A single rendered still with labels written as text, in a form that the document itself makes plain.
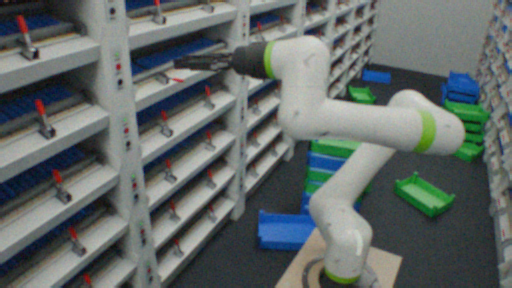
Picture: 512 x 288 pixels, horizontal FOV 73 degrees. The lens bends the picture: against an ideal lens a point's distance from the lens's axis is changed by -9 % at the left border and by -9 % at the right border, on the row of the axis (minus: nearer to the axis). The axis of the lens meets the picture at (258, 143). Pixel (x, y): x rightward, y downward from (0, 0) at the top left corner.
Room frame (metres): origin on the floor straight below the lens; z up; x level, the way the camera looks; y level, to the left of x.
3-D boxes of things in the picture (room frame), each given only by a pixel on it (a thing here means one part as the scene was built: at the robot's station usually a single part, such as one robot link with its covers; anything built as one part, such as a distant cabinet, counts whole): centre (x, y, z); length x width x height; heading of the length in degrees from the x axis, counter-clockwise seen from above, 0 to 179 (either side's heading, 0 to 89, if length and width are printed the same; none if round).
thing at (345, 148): (1.64, -0.41, 0.44); 0.30 x 0.20 x 0.08; 73
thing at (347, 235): (0.85, -0.28, 0.48); 0.16 x 0.13 x 0.19; 15
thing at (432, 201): (1.77, -0.99, 0.04); 0.30 x 0.20 x 0.08; 33
